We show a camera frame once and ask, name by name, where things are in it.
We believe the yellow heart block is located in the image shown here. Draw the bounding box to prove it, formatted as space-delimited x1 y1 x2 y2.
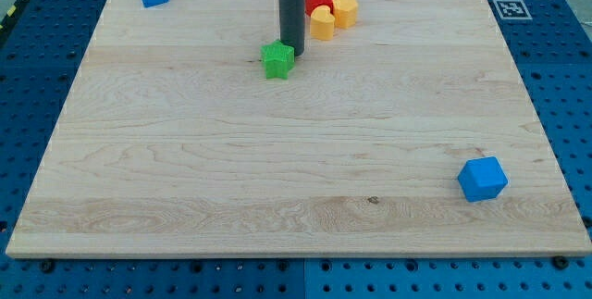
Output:
310 5 335 41

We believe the white fiducial marker tag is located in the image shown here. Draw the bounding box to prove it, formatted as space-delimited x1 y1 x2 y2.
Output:
493 0 532 20

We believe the blue cube block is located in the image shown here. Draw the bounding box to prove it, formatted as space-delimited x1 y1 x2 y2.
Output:
457 156 509 202

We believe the black bolt front left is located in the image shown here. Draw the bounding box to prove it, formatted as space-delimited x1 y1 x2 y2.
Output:
39 259 56 274

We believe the green star block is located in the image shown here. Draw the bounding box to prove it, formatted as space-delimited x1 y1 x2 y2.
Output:
260 40 295 80

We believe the yellow hexagon block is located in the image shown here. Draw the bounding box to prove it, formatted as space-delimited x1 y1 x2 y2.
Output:
332 0 359 29

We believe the black bolt front right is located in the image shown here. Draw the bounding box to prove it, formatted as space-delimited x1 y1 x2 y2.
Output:
551 255 570 270

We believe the black bolt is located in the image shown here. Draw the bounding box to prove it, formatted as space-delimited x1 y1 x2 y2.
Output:
39 259 56 274
551 255 570 270

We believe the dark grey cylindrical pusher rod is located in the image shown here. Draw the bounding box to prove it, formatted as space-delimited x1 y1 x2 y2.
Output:
278 0 305 56

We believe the light wooden board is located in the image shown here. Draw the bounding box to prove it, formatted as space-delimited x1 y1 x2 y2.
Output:
6 0 591 259

